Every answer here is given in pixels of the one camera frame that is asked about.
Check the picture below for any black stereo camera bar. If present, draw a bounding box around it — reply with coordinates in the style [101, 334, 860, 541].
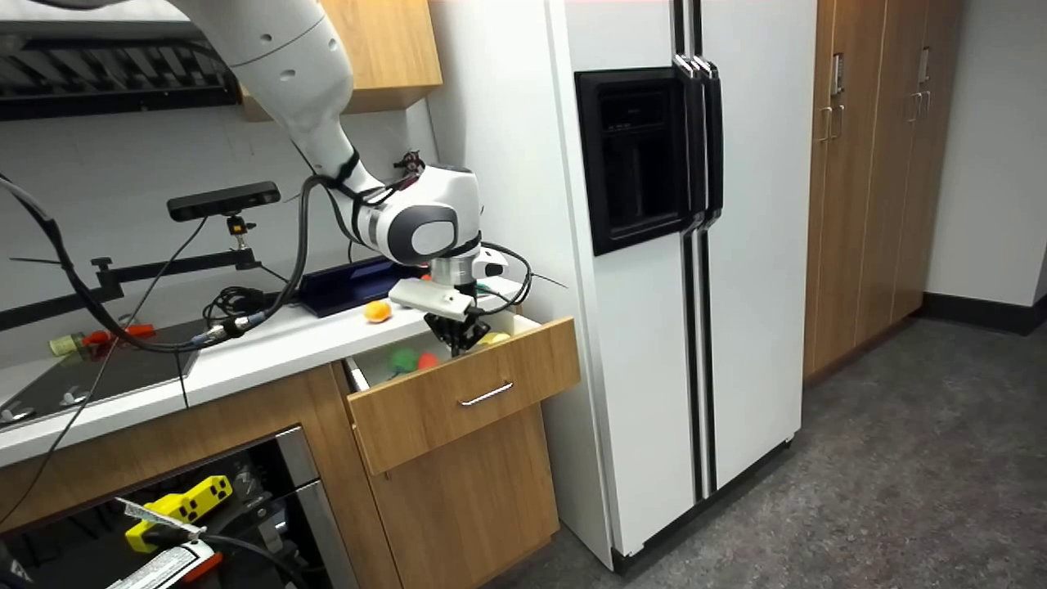
[168, 184, 280, 224]

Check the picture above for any dark blue tray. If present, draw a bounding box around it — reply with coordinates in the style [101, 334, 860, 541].
[294, 259, 419, 319]

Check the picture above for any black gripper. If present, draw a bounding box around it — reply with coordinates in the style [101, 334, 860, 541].
[426, 315, 490, 356]

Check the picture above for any black range hood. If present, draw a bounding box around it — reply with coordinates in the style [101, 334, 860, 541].
[0, 24, 241, 120]

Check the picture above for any wooden drawer with handle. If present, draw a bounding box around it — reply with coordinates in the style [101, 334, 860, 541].
[346, 319, 579, 475]

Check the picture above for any wooden upper wall cabinet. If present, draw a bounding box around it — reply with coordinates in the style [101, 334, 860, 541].
[318, 0, 443, 116]

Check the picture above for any yellow plush toy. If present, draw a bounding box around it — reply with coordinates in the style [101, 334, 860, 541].
[362, 302, 394, 324]

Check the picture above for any white and red tool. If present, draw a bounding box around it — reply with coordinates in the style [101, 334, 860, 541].
[107, 541, 224, 589]

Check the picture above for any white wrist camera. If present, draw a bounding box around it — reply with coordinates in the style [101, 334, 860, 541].
[390, 247, 525, 324]

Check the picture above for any black cooktop plate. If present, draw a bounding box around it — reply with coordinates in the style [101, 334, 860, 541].
[0, 320, 201, 427]

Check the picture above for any tall wooden cabinet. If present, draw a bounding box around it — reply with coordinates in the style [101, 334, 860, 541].
[806, 0, 965, 379]

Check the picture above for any red and green toy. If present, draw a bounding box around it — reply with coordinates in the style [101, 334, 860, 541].
[49, 320, 156, 360]

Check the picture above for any yellow power tool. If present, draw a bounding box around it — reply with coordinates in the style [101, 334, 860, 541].
[120, 475, 237, 553]

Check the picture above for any white side-by-side refrigerator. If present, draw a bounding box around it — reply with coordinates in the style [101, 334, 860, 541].
[426, 0, 817, 579]

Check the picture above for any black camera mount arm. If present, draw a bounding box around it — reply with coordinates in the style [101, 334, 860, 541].
[0, 250, 259, 332]

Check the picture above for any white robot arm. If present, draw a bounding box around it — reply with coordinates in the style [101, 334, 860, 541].
[171, 0, 487, 352]

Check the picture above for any wooden lower cabinet door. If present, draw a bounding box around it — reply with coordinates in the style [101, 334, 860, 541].
[372, 409, 561, 589]

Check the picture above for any coiled black cable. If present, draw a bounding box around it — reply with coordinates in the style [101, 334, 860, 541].
[201, 286, 306, 341]

